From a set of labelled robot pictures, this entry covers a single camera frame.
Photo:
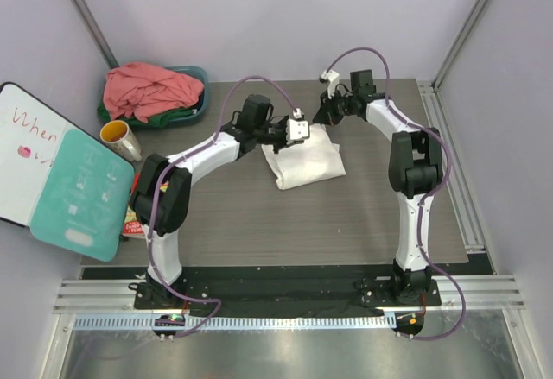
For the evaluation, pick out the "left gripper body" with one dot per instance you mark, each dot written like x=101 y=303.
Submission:
x=275 y=135

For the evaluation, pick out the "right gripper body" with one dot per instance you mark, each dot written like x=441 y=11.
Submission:
x=346 y=103

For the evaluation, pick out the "white t shirt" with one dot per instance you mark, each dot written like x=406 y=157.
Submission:
x=314 y=160

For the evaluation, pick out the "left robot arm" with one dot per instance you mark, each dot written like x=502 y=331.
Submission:
x=161 y=196

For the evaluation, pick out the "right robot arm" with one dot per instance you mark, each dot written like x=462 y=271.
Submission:
x=414 y=172

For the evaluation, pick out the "teal laundry basket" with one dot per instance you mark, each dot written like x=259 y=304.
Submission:
x=198 y=85

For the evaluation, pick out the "pink t shirt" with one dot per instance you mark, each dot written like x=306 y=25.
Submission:
x=147 y=92

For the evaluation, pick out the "yellow inside mug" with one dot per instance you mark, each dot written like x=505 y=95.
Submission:
x=118 y=136

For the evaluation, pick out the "red book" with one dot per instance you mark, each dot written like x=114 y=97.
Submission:
x=132 y=227

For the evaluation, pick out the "teal mat sheet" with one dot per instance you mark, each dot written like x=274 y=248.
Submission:
x=84 y=200

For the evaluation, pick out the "whiteboard with red writing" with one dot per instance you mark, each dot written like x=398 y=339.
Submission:
x=31 y=133

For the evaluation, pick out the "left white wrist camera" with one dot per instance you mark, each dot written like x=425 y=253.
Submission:
x=297 y=128

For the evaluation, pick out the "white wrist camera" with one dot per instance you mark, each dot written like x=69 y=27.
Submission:
x=297 y=128
x=331 y=80

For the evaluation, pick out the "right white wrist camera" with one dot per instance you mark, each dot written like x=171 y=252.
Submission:
x=331 y=80

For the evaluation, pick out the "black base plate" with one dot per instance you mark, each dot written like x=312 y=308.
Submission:
x=285 y=291

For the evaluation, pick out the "left corner aluminium post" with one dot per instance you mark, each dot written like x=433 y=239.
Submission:
x=95 y=32

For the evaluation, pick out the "corner aluminium post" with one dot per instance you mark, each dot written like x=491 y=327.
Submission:
x=467 y=29
x=95 y=32

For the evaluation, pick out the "white slotted cable duct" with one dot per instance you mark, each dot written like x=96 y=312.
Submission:
x=173 y=322

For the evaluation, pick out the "right corner aluminium post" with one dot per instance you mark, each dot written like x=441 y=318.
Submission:
x=467 y=29

